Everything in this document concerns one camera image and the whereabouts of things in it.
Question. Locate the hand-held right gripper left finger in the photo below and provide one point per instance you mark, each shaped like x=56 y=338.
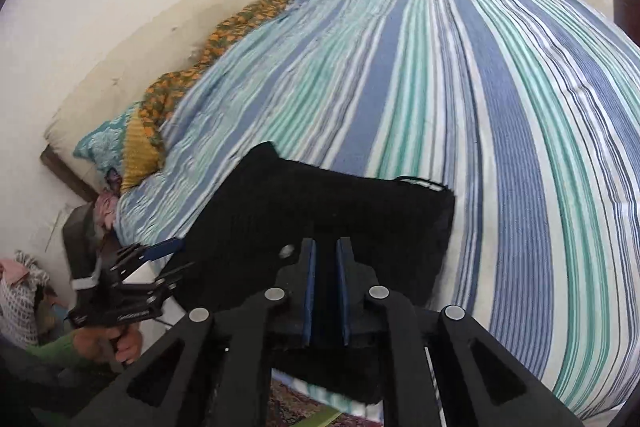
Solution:
x=310 y=292

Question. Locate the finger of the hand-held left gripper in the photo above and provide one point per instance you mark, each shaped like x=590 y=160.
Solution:
x=162 y=248
x=172 y=277

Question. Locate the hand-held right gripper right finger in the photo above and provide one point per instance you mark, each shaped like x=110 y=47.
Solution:
x=344 y=292

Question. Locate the black pants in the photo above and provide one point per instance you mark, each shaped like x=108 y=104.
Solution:
x=325 y=207

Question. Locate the person's left hand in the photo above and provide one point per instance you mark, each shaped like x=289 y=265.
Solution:
x=132 y=344

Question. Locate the pink cloth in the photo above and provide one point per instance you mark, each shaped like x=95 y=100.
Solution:
x=107 y=207

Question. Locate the dark chair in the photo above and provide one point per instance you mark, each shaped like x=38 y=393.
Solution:
x=80 y=232

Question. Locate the white lattice bag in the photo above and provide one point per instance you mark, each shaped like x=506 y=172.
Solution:
x=20 y=307

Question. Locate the patterned rug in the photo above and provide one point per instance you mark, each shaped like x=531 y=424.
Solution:
x=290 y=407

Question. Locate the teal patterned pillow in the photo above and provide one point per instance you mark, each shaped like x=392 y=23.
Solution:
x=105 y=142

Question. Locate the orange floral cloth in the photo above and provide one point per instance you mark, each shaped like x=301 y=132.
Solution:
x=165 y=92

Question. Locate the beige headboard cushion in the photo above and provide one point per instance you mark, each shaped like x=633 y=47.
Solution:
x=125 y=72

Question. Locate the striped bed blanket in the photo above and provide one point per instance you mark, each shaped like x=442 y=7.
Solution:
x=500 y=107

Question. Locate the dark wooden dresser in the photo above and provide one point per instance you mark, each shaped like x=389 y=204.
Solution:
x=625 y=7

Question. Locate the wooden bed frame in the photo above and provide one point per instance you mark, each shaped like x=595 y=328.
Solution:
x=60 y=167

